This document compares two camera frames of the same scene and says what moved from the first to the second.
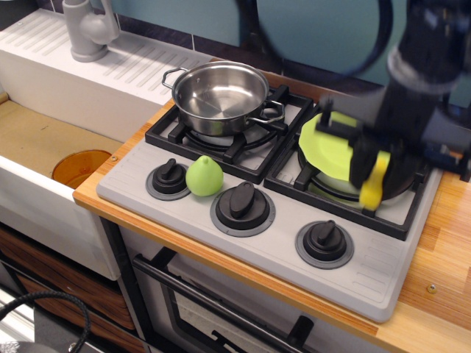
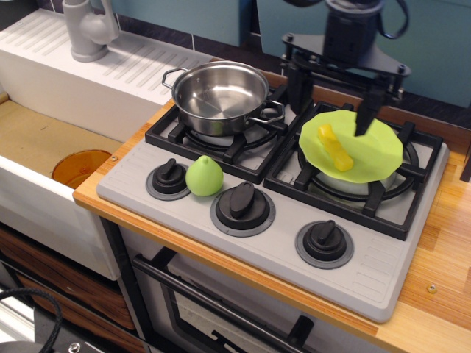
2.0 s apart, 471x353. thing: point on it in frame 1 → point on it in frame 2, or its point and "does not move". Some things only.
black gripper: (422, 126) → (349, 44)
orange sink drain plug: (76, 168) does not move
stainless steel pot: (221, 98) does not move
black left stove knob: (168, 182) does not move
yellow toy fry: (371, 195) → (341, 157)
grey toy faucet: (90, 34) does not move
